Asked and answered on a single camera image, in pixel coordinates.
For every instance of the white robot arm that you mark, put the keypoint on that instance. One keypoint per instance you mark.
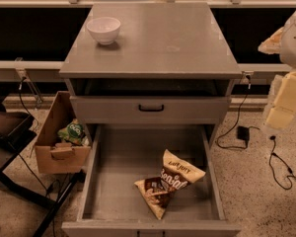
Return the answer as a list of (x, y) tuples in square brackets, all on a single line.
[(287, 55)]

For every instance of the open grey middle drawer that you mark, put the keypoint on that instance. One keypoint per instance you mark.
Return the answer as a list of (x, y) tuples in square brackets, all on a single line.
[(112, 206)]

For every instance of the cardboard box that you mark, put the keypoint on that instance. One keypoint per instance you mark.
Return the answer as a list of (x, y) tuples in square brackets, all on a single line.
[(54, 155)]

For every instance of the grey metal railing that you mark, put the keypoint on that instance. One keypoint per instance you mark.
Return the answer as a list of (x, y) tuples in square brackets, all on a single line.
[(35, 35)]

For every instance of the brown chip bag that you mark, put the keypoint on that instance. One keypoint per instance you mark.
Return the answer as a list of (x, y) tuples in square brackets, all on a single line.
[(175, 175)]

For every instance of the white ceramic bowl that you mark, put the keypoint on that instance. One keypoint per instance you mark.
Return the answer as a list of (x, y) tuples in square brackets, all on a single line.
[(104, 30)]

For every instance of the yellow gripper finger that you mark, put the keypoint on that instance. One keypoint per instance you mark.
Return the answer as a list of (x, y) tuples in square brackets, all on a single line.
[(272, 45), (281, 107)]

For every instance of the black cart with tray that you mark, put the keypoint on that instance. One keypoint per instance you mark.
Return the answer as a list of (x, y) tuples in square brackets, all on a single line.
[(11, 145)]

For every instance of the green snack bag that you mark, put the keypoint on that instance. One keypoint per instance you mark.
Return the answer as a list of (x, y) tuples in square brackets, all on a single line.
[(74, 133)]

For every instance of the grey drawer cabinet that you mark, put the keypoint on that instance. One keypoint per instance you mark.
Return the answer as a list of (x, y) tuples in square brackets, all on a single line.
[(161, 51)]

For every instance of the closed grey top drawer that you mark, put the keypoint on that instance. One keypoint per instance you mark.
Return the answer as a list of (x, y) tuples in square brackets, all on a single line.
[(168, 110)]

